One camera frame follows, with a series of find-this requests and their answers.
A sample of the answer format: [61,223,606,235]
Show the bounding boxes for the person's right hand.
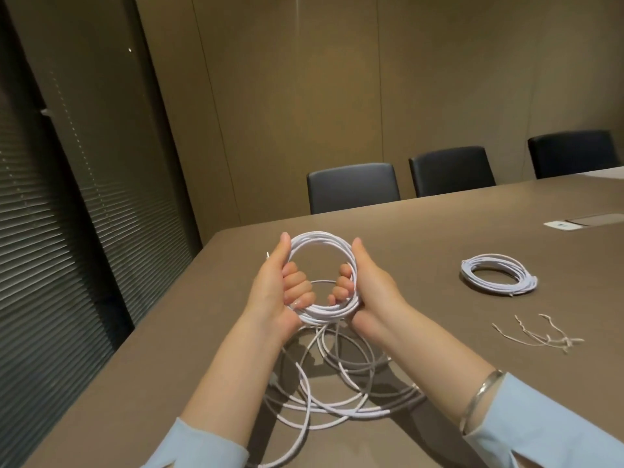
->
[326,237,411,345]

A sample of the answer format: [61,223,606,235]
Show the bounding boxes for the person's left hand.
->
[242,231,318,345]

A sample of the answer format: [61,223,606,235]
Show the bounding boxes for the white cable bundle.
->
[285,231,361,327]

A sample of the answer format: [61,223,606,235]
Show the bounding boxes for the pile of white cables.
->
[243,279,425,468]

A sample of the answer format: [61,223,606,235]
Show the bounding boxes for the person's left forearm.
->
[141,311,303,468]

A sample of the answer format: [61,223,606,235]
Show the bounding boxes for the person's right forearm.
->
[370,304,624,468]

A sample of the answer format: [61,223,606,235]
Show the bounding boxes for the dark meeting chair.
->
[408,146,497,198]
[306,162,402,215]
[527,129,621,180]

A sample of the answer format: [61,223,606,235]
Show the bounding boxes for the bunch of white twist ties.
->
[492,314,585,354]

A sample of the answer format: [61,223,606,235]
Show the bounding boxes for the white table socket panel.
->
[544,214,624,232]

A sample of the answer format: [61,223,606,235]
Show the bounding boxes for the glass partition with grey blinds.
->
[0,0,203,468]

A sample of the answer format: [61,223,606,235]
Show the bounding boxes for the pale beige table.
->
[575,166,624,181]

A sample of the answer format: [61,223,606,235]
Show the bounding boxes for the silver bracelet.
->
[458,369,507,434]

